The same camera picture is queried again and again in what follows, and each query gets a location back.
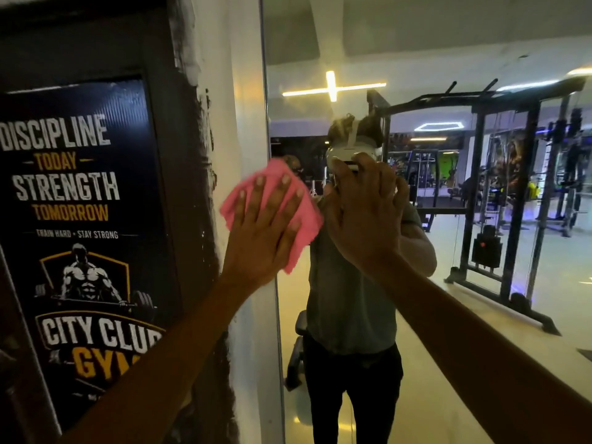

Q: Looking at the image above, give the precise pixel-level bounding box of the person's right hand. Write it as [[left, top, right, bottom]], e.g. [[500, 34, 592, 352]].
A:
[[322, 152, 411, 274]]

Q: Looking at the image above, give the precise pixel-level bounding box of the person's left forearm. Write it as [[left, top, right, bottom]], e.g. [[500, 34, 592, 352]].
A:
[[57, 272, 255, 444]]

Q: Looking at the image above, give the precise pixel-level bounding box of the person's left hand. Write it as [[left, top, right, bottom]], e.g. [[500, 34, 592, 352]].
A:
[[221, 173, 306, 293]]

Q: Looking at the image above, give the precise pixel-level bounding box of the grey metal bar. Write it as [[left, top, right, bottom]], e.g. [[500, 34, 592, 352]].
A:
[[0, 247, 64, 444]]

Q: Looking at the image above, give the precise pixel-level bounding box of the large wall mirror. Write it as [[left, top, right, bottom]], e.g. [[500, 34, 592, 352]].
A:
[[258, 0, 592, 444]]

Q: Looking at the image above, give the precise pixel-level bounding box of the pink cloth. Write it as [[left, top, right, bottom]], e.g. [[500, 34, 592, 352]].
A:
[[218, 157, 324, 275]]

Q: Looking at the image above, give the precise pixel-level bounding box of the person's right forearm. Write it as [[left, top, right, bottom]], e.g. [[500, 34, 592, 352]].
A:
[[372, 256, 592, 444]]

